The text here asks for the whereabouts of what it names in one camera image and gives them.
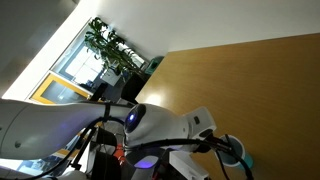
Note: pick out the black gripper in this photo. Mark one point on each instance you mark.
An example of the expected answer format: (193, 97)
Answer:
(213, 141)

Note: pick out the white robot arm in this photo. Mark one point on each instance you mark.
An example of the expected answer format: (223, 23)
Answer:
(33, 131)

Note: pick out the blue plastic cup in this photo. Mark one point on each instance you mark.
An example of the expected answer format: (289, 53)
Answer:
(238, 148)

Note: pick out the black tripod stand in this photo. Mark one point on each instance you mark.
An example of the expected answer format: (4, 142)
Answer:
(102, 165)

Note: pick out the green potted plant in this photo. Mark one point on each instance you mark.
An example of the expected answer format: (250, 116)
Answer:
(110, 48)

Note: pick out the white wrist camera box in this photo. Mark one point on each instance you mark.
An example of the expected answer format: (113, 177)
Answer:
(186, 166)

